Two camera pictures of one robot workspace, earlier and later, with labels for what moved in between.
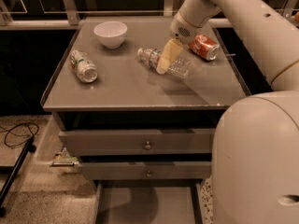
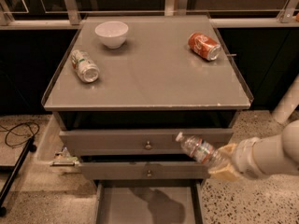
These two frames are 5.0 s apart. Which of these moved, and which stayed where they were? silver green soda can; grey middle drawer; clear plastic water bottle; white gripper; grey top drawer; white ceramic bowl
Moved: white gripper; clear plastic water bottle
Stayed: white ceramic bowl; silver green soda can; grey top drawer; grey middle drawer
